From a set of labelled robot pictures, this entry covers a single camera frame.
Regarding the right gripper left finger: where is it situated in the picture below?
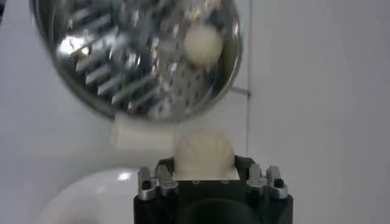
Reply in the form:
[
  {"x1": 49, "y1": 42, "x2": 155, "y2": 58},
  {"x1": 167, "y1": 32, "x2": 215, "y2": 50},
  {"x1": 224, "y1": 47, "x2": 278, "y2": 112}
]
[{"x1": 137, "y1": 157, "x2": 180, "y2": 202}]

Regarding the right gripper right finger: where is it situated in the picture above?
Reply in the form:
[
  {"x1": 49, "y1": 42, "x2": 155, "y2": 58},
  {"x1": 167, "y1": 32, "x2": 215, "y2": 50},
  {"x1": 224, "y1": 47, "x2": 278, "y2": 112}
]
[{"x1": 233, "y1": 155, "x2": 289, "y2": 200}]

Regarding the white steamed baozi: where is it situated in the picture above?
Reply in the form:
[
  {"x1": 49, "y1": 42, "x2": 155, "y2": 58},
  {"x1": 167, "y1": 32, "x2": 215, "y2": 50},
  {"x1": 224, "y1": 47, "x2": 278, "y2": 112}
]
[
  {"x1": 183, "y1": 24, "x2": 224, "y2": 68},
  {"x1": 172, "y1": 127, "x2": 241, "y2": 181}
]

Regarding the perforated steel steamer basket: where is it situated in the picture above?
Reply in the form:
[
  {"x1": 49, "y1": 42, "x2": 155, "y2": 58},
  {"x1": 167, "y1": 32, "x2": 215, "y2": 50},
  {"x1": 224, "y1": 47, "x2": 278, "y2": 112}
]
[{"x1": 30, "y1": 0, "x2": 244, "y2": 124}]

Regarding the round white plate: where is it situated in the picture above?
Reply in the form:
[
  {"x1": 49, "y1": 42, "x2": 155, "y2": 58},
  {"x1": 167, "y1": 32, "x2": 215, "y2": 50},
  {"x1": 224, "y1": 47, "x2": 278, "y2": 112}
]
[{"x1": 30, "y1": 166, "x2": 174, "y2": 224}]

